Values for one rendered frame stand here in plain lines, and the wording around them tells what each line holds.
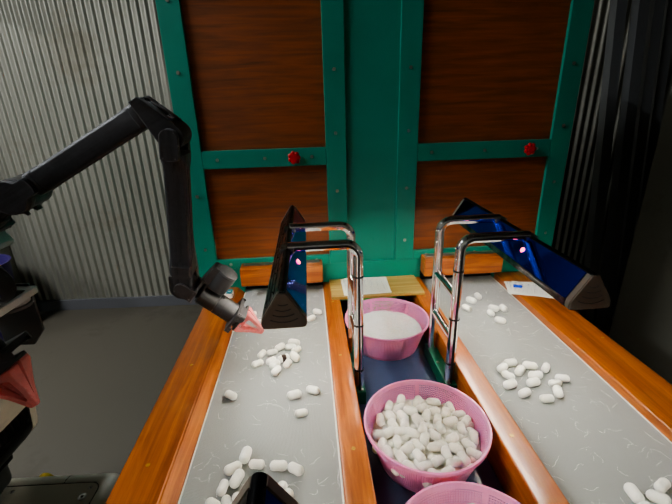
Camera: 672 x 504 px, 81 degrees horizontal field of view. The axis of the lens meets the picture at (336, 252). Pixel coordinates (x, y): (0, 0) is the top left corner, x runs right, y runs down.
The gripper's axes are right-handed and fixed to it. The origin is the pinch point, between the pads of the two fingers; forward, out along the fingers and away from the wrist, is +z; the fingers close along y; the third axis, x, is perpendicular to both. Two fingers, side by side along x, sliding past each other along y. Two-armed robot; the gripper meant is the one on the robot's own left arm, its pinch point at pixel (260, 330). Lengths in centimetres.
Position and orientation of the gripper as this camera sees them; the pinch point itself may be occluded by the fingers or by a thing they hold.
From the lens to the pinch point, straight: 116.2
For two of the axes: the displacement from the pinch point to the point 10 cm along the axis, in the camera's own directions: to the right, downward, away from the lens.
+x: -6.3, 7.4, 2.4
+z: 7.7, 5.7, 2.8
